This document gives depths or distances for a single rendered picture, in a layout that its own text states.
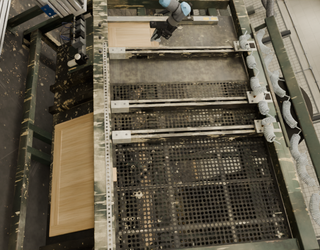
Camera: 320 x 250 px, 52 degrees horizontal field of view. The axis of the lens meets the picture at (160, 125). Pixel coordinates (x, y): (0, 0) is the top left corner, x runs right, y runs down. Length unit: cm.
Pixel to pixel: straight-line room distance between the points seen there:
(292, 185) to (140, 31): 166
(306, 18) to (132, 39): 648
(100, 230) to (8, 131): 122
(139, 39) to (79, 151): 102
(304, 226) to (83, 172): 153
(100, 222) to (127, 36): 150
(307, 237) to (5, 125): 229
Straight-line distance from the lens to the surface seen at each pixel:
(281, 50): 335
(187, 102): 238
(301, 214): 228
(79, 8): 236
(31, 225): 283
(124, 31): 283
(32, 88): 294
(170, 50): 265
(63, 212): 254
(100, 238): 204
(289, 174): 233
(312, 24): 866
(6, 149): 279
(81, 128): 268
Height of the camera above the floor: 195
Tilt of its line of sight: 19 degrees down
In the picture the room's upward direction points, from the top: 73 degrees clockwise
